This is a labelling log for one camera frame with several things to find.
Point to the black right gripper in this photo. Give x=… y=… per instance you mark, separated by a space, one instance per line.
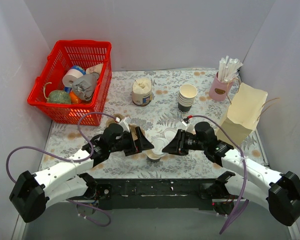
x=182 y=142

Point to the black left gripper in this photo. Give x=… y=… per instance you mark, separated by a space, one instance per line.
x=134 y=142

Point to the black paper coffee cup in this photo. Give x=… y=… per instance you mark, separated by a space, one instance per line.
x=153 y=157

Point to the brown pulp cup carrier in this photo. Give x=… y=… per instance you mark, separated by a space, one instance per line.
x=125 y=122

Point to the kraft paper bag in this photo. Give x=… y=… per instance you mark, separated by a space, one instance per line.
x=242 y=115

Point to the white cup lid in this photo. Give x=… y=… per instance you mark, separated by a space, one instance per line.
x=159 y=144

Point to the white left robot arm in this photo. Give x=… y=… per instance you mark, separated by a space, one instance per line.
x=60 y=175

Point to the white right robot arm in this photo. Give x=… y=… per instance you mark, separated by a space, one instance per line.
x=276 y=191

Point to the napkin pack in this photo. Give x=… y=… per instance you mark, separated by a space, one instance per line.
x=142 y=91

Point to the stack of white lids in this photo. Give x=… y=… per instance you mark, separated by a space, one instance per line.
x=169 y=133

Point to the floral patterned table mat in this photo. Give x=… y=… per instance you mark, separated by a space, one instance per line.
x=154 y=118

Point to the stack of paper cups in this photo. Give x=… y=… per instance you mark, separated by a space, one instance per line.
x=186 y=97

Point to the pink straw holder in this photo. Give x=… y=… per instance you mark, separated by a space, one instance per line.
x=219 y=90

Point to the orange fruit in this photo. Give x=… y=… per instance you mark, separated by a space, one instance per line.
x=74 y=98

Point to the grey crumpled cloth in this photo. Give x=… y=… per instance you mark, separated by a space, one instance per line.
x=84 y=86

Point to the beige floral pouch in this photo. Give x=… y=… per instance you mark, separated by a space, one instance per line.
x=95 y=69

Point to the red plastic basket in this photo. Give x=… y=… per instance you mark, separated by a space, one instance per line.
x=68 y=61

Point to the green twine ball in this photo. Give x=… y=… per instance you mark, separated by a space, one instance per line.
x=59 y=97

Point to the white tape roll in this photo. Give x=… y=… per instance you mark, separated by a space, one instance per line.
x=69 y=78

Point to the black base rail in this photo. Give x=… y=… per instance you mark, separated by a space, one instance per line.
x=109 y=194

